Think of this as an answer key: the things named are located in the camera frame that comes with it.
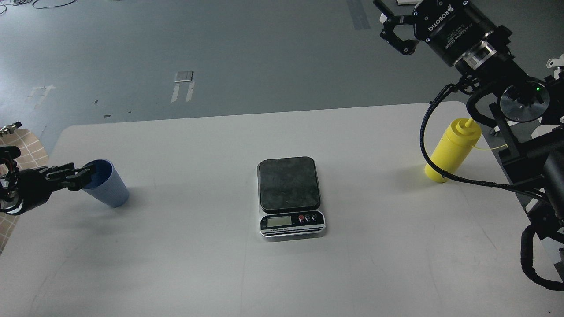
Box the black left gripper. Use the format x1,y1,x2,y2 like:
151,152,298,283
11,163,96,214

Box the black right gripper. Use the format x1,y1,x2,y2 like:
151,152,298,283
373,0,503,67

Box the blue ribbed plastic cup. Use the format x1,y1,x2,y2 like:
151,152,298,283
82,160,130,207

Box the yellow squeeze bottle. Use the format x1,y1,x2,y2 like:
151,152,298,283
430,118,507,174

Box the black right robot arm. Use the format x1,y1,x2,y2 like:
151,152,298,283
373,0,563,291

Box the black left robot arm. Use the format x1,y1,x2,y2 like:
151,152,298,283
0,146,96,215

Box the black digital kitchen scale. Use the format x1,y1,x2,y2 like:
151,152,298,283
256,156,327,240

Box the black cables on floor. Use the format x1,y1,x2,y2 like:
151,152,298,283
0,0,80,14

